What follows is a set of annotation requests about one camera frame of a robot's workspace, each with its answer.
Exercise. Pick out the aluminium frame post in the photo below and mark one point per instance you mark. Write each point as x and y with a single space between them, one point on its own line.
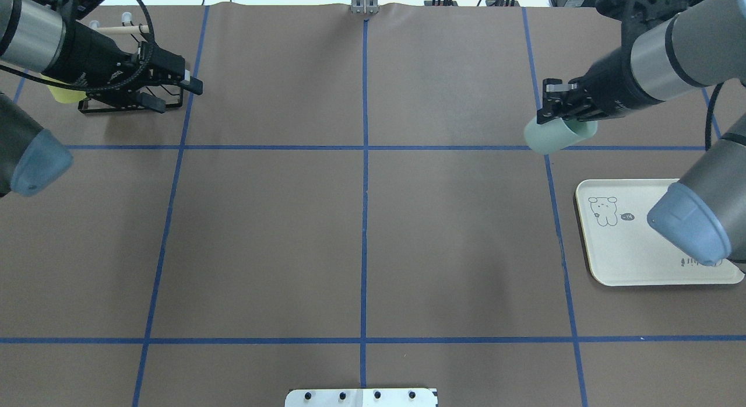
364 7

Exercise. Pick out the cream rabbit tray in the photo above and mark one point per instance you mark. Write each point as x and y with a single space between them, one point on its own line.
621 248

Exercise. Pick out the yellow plastic cup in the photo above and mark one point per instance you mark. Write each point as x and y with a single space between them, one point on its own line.
66 96

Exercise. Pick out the pale green plastic cup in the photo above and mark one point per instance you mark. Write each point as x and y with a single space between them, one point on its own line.
557 134

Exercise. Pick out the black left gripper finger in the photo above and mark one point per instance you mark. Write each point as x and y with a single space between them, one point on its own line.
146 101
192 84

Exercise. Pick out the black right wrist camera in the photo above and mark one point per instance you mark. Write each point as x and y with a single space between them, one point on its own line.
639 16

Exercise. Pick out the wooden rack handle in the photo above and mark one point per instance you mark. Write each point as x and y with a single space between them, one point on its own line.
123 30

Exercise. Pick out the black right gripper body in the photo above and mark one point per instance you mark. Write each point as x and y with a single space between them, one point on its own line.
609 80

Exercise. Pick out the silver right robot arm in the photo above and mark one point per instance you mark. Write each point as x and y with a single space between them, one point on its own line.
668 50

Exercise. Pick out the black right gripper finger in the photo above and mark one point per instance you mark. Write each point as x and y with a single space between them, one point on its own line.
554 94

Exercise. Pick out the black wire cup rack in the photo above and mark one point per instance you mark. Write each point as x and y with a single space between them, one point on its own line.
161 86

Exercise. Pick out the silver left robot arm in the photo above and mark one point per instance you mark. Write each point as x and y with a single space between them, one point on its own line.
46 42

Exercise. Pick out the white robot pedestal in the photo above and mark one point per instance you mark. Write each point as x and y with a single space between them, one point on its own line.
363 397

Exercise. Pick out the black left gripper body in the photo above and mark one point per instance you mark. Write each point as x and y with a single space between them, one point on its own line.
93 50

